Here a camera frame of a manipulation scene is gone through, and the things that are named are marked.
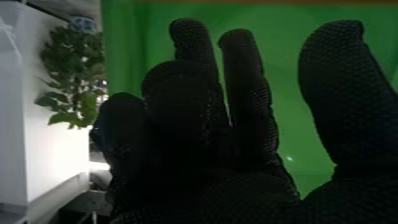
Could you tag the green leafy plant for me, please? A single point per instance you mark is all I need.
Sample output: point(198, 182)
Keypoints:
point(73, 73)

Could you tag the blue and white vase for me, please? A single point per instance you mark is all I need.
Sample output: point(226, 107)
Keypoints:
point(82, 24)

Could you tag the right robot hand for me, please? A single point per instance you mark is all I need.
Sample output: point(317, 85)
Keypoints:
point(201, 150)

